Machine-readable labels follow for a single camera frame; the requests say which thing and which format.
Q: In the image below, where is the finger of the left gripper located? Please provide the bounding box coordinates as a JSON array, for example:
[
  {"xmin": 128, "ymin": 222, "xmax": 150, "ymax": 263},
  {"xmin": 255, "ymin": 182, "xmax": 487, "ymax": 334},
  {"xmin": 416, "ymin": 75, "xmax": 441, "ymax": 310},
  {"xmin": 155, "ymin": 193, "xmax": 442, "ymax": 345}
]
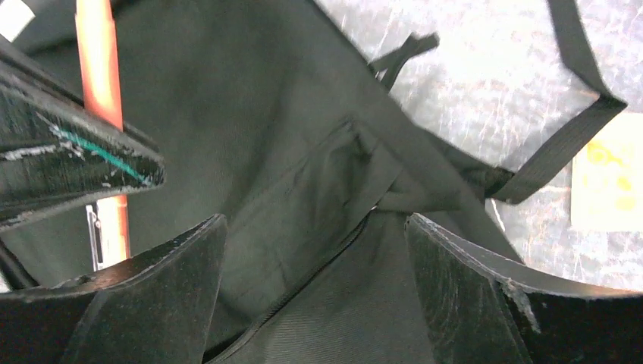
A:
[{"xmin": 1, "ymin": 39, "xmax": 165, "ymax": 231}]

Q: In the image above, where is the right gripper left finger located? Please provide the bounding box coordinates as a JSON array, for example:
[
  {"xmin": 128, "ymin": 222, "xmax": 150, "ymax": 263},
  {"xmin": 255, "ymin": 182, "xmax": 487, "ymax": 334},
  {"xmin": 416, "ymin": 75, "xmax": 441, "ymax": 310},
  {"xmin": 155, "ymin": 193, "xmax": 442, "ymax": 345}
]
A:
[{"xmin": 1, "ymin": 215, "xmax": 227, "ymax": 363}]

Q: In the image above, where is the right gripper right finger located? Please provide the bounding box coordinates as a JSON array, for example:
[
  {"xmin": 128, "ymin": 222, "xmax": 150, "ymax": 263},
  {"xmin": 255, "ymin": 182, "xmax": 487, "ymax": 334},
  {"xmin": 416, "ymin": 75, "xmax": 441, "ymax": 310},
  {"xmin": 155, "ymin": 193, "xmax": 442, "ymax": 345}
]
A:
[{"xmin": 406, "ymin": 215, "xmax": 642, "ymax": 363}]

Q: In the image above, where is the black student backpack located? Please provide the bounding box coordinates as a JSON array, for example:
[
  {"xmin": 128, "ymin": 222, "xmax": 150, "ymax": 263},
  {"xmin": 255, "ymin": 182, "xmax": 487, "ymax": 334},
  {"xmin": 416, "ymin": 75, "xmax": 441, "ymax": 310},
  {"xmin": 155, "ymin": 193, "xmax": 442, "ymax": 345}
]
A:
[{"xmin": 1, "ymin": 1, "xmax": 625, "ymax": 363}]

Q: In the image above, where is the small orange spiral notebook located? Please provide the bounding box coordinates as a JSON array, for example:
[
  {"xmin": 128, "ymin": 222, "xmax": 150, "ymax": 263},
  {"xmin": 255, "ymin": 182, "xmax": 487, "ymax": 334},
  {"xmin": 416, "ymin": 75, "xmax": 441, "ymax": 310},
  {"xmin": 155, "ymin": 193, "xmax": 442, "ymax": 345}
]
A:
[{"xmin": 570, "ymin": 113, "xmax": 642, "ymax": 232}]

